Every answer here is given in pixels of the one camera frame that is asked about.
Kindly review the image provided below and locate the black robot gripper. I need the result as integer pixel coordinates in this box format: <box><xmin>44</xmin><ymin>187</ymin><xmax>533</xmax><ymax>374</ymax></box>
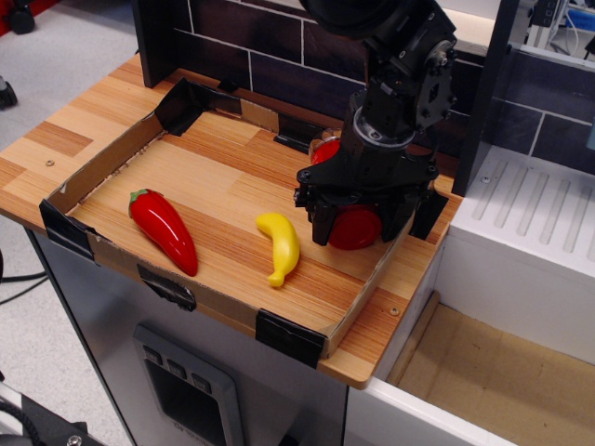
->
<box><xmin>294</xmin><ymin>111</ymin><xmax>438</xmax><ymax>246</ymax></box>

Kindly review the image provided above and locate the red-lidded spice bottle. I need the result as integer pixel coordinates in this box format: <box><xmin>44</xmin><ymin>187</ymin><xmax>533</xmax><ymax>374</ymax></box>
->
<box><xmin>309</xmin><ymin>129</ymin><xmax>382</xmax><ymax>250</ymax></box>

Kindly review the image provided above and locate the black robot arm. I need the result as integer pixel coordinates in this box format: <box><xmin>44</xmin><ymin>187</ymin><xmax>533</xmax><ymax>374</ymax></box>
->
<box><xmin>294</xmin><ymin>1</ymin><xmax>456</xmax><ymax>250</ymax></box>

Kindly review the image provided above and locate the cardboard fence with black tape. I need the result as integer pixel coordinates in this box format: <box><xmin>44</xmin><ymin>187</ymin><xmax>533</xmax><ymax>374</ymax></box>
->
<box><xmin>40</xmin><ymin>80</ymin><xmax>457</xmax><ymax>368</ymax></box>

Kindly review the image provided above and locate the yellow toy banana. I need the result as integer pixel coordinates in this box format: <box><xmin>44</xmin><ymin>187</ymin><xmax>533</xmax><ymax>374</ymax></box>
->
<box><xmin>256</xmin><ymin>213</ymin><xmax>300</xmax><ymax>288</ymax></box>

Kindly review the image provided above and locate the white toy sink drainboard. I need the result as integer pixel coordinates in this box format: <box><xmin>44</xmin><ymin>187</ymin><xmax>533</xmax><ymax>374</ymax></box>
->
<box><xmin>436</xmin><ymin>147</ymin><xmax>594</xmax><ymax>363</ymax></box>

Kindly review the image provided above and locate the red toy chili pepper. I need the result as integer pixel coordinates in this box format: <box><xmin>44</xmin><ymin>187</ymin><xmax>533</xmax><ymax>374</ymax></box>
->
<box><xmin>128</xmin><ymin>189</ymin><xmax>198</xmax><ymax>277</ymax></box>

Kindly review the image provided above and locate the grey toy dishwasher panel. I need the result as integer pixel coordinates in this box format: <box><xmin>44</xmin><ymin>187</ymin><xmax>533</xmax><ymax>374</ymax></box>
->
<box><xmin>133</xmin><ymin>325</ymin><xmax>245</xmax><ymax>445</ymax></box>

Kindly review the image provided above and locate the black office chair caster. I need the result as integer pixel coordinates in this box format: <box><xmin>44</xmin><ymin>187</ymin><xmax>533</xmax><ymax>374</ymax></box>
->
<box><xmin>0</xmin><ymin>77</ymin><xmax>18</xmax><ymax>110</ymax></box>

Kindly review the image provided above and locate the dark grey shelf post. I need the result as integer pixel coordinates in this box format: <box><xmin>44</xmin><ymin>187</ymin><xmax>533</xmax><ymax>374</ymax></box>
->
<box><xmin>452</xmin><ymin>1</ymin><xmax>520</xmax><ymax>196</ymax></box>

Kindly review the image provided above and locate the dark grey left post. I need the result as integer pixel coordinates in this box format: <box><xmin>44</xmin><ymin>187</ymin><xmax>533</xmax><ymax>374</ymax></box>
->
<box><xmin>131</xmin><ymin>0</ymin><xmax>173</xmax><ymax>88</ymax></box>

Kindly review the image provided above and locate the black floor cable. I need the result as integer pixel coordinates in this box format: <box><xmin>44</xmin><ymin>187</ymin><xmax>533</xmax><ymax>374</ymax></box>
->
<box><xmin>0</xmin><ymin>248</ymin><xmax>50</xmax><ymax>306</ymax></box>

